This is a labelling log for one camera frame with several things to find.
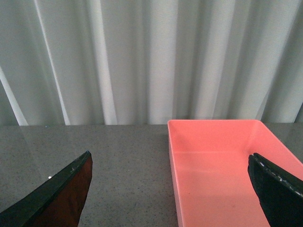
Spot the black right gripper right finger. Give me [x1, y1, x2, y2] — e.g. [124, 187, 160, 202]
[248, 153, 303, 227]

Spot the pink plastic bin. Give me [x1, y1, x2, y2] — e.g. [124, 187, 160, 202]
[168, 120, 303, 227]

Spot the white pleated curtain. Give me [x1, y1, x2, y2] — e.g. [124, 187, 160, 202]
[0, 0, 303, 126]

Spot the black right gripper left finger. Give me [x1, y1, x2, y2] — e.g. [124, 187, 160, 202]
[0, 151, 93, 227]

